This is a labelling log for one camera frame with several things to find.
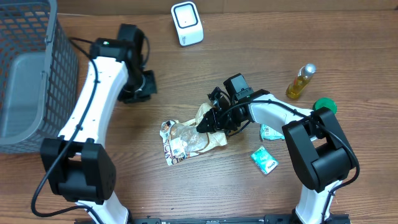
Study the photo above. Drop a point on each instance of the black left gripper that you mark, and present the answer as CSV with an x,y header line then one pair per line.
x,y
129,98

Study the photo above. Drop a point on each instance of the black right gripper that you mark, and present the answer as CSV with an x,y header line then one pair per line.
x,y
219,114

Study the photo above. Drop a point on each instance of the brown cookie pouch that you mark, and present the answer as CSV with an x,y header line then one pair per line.
x,y
198,143

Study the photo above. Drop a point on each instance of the small printed snack bag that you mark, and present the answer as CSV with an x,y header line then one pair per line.
x,y
174,148

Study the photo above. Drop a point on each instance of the teal snack packet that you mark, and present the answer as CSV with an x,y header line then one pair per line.
x,y
268,133

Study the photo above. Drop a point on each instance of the green Kleenex tissue pack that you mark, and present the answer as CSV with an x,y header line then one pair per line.
x,y
264,160

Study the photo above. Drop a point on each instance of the yellow bottle silver cap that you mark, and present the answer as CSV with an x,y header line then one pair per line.
x,y
297,86

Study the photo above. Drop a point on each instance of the green white tissue cup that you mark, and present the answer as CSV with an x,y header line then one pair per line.
x,y
325,102

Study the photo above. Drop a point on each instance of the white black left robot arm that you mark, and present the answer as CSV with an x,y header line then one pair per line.
x,y
76,164

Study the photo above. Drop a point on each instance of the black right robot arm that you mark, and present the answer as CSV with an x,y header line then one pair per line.
x,y
319,150

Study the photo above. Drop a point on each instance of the white barcode scanner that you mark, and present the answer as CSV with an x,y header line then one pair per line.
x,y
187,23

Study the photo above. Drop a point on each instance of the grey plastic mesh basket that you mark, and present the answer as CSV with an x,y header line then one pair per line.
x,y
39,75

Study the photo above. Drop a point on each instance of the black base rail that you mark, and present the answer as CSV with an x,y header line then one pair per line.
x,y
217,221

